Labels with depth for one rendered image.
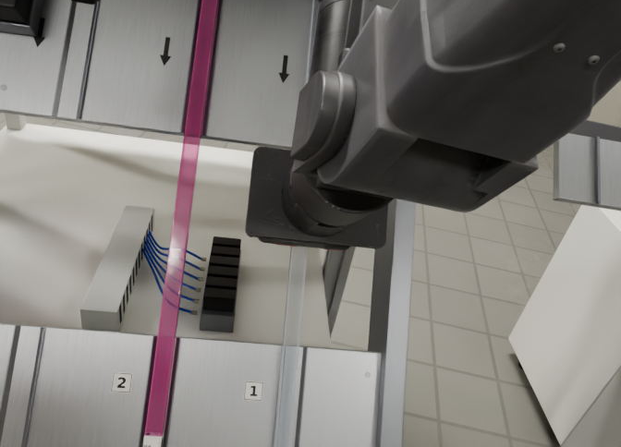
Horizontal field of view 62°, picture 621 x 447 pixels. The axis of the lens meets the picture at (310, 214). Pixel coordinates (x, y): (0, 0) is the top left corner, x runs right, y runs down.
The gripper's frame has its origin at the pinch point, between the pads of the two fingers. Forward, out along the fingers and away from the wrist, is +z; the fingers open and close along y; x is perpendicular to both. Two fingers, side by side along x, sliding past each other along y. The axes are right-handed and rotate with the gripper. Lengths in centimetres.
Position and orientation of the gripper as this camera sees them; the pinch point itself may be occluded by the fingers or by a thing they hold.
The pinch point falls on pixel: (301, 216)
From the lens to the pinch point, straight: 46.2
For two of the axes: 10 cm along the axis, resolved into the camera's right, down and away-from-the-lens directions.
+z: -1.6, 1.6, 9.7
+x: -0.8, 9.8, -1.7
